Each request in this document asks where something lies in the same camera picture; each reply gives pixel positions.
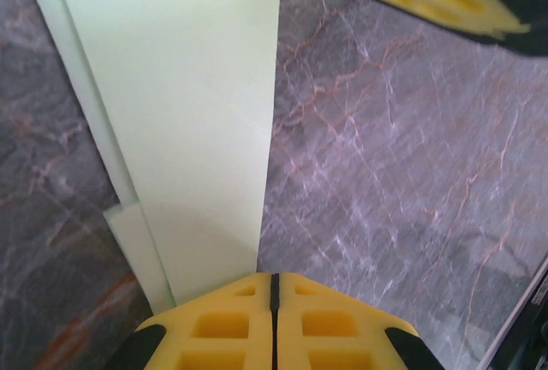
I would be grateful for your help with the long aluminium mounting beam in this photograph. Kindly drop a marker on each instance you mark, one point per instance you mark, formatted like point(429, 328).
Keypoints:
point(514, 323)

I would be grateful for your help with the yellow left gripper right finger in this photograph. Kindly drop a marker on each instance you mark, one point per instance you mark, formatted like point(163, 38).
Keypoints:
point(372, 323)

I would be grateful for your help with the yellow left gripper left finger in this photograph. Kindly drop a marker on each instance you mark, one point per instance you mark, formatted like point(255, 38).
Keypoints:
point(214, 306)

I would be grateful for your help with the light green paper sheet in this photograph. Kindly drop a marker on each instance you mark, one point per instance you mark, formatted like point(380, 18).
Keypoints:
point(192, 87)

